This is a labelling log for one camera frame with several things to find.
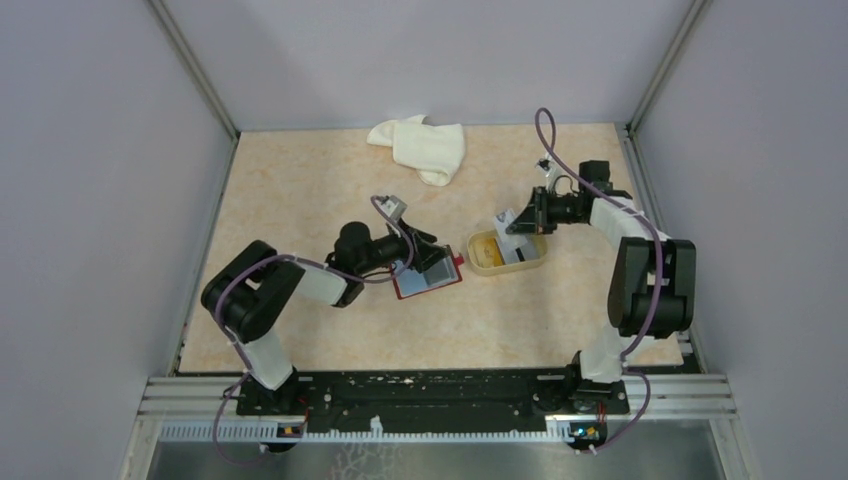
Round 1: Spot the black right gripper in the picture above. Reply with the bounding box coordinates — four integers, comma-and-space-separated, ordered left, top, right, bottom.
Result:
506, 186, 585, 235

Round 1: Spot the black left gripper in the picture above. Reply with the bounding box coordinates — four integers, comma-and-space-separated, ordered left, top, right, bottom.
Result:
356, 219, 451, 276

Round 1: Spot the white patterned card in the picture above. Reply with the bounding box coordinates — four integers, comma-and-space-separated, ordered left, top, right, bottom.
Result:
493, 208, 519, 241

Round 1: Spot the red leather card holder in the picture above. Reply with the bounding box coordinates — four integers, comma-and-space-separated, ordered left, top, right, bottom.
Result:
392, 248, 465, 300

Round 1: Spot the black striped card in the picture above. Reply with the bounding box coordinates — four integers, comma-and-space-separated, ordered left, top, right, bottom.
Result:
497, 236, 539, 265

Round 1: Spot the black chip card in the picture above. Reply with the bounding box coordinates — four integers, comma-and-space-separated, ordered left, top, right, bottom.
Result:
423, 256, 460, 288

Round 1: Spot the gold VIP card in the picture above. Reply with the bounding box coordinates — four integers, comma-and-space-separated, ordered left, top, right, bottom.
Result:
474, 237, 504, 268

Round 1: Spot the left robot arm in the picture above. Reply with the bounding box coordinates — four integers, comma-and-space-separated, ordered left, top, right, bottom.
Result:
200, 221, 455, 414

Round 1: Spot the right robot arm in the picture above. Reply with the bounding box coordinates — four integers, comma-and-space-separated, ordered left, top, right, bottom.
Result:
504, 159, 696, 412

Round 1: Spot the beige oval tray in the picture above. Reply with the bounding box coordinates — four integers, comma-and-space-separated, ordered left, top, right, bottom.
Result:
465, 230, 548, 277

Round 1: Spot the white folded cloth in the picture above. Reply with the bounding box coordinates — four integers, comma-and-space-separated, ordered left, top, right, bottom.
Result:
366, 114, 466, 187

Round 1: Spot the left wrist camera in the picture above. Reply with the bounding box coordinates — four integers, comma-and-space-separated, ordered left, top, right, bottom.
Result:
380, 195, 407, 223

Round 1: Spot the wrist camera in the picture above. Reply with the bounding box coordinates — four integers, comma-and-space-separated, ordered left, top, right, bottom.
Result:
380, 195, 407, 223
536, 158, 564, 185

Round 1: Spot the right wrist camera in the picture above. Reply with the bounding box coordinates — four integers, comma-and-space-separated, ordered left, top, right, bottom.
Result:
536, 158, 564, 185

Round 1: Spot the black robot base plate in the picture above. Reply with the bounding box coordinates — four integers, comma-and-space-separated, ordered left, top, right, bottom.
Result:
236, 366, 631, 434

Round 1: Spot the aluminium frame rail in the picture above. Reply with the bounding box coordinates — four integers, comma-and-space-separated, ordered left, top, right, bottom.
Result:
138, 370, 738, 445

